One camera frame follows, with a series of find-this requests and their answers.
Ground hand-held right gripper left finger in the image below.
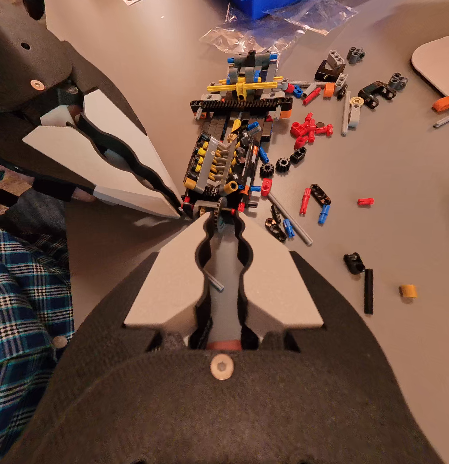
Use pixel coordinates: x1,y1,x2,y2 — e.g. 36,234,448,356
123,212,215,349

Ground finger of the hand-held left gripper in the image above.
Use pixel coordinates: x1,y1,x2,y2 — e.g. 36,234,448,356
22,105,182,218
77,89,185,215

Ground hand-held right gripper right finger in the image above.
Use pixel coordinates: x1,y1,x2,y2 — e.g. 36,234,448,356
235,212,326,348

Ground lego car chassis model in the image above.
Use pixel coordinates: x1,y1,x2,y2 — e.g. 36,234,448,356
180,51,294,218

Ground grey lego differential gear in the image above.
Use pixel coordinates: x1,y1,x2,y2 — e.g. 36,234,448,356
195,197,230,233

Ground long grey lego axle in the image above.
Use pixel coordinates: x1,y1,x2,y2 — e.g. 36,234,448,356
267,193,314,246
341,90,351,137

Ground black thin lego liftarm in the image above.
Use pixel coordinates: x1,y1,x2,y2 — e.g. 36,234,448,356
264,217,287,242
310,184,332,207

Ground black lego axle connector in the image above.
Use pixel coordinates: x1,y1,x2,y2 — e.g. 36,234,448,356
343,252,365,275

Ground long black lego tube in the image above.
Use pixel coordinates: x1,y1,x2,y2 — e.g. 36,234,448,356
363,268,374,315

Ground pile of red lego pieces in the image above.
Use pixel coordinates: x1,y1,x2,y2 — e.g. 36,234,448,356
290,112,334,150

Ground black angled lego liftarm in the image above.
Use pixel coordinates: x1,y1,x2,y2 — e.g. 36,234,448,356
357,81,397,110

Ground person's left hand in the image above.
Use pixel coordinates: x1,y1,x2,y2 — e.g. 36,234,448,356
70,188,98,203

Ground grey trousers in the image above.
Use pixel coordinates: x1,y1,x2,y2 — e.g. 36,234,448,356
0,188,71,247

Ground blue plaid shirt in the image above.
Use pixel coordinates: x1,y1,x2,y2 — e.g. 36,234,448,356
0,225,74,454

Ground clear plastic bag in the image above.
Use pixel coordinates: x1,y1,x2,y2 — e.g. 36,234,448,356
200,0,358,56

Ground blue box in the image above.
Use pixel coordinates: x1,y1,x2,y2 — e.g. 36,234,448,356
228,0,301,20

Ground light grey liftarm tan bush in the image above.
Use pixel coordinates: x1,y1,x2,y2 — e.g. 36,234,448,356
348,96,362,128

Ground pale rounded flat board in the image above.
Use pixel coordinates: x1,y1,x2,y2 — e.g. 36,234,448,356
411,34,449,98

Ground black lego bracket piece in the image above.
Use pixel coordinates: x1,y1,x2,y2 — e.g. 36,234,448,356
314,60,347,82

